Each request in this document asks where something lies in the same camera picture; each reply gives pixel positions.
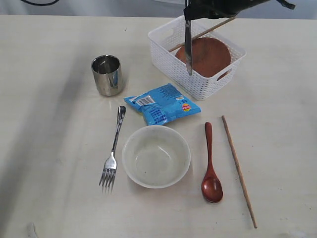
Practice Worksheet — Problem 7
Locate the white woven plastic basket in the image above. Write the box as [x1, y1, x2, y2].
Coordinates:
[148, 16, 246, 101]

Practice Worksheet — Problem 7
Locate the grey-green ceramic bowl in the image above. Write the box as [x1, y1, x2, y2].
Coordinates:
[121, 125, 191, 189]

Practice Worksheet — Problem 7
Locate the red-brown wooden spoon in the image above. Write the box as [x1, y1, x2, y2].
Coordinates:
[201, 122, 223, 203]

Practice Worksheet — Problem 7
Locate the silver metal utensil handle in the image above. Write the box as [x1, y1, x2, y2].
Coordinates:
[184, 17, 193, 76]

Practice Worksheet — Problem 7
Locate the blue chips snack bag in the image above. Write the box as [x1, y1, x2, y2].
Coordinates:
[124, 83, 201, 125]

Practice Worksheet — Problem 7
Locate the brown wooden plate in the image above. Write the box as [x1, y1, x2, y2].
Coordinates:
[174, 37, 232, 79]

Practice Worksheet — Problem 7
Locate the shiny steel cup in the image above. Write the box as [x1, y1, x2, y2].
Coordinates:
[91, 55, 125, 97]

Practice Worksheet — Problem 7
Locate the brown wooden chopstick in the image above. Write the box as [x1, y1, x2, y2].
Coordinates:
[221, 115, 258, 229]

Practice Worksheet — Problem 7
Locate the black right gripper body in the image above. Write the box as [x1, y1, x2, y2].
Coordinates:
[183, 0, 270, 21]

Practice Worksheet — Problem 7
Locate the silver metal fork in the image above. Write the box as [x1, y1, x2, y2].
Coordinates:
[99, 106, 126, 192]

